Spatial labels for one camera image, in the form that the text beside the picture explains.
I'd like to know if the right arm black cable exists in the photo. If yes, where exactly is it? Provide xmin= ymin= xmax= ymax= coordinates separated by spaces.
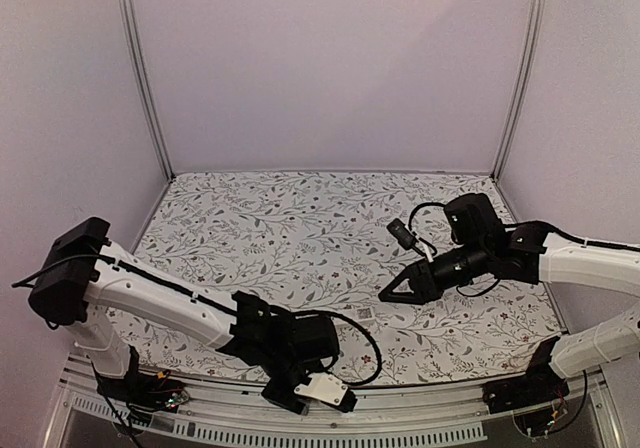
xmin=407 ymin=201 xmax=501 ymax=299

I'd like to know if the floral patterned table mat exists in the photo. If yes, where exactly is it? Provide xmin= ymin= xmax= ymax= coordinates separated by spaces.
xmin=97 ymin=169 xmax=569 ymax=387

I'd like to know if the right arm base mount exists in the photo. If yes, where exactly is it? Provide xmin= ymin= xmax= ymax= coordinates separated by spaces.
xmin=482 ymin=336 xmax=569 ymax=414

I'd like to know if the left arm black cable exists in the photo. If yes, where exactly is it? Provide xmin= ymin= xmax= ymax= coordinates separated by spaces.
xmin=319 ymin=310 xmax=384 ymax=387

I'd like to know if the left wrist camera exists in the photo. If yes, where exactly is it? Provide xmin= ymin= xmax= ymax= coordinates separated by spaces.
xmin=294 ymin=373 xmax=357 ymax=413

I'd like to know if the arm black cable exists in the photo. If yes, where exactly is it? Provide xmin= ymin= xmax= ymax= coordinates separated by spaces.
xmin=407 ymin=201 xmax=501 ymax=299
xmin=319 ymin=310 xmax=384 ymax=387

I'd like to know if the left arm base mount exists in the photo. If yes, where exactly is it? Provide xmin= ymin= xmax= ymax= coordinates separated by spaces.
xmin=94 ymin=346 xmax=190 ymax=413

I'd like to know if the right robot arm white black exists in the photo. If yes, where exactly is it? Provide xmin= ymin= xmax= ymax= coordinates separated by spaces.
xmin=379 ymin=193 xmax=639 ymax=404

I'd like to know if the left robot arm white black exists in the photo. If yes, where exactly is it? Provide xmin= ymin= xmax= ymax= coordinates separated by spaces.
xmin=14 ymin=217 xmax=356 ymax=415

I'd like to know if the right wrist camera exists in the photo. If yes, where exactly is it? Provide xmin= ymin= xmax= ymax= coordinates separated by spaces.
xmin=386 ymin=218 xmax=438 ymax=262

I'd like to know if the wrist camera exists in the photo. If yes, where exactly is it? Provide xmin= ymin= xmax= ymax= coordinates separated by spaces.
xmin=294 ymin=373 xmax=357 ymax=413
xmin=386 ymin=218 xmax=438 ymax=262

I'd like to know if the white remote control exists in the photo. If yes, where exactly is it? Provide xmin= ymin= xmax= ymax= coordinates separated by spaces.
xmin=351 ymin=307 xmax=375 ymax=324

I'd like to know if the front aluminium rail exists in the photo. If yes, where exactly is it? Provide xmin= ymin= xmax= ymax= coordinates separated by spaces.
xmin=40 ymin=353 xmax=631 ymax=447

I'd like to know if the left aluminium frame post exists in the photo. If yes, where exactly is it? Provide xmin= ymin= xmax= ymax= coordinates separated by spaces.
xmin=118 ymin=0 xmax=175 ymax=182

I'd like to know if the right aluminium frame post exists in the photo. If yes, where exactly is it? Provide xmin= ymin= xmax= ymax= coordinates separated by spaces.
xmin=489 ymin=0 xmax=550 ymax=179

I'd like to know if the aluminium frame post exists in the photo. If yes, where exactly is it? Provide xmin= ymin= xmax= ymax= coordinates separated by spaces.
xmin=489 ymin=0 xmax=550 ymax=179
xmin=118 ymin=0 xmax=175 ymax=182

